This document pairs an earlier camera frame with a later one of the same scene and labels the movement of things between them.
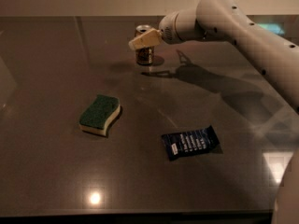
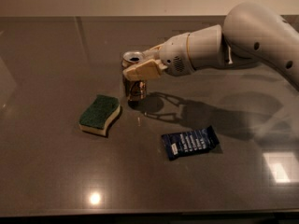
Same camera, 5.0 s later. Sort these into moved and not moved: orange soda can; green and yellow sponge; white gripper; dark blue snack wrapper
Moved: orange soda can; white gripper
Not moved: green and yellow sponge; dark blue snack wrapper
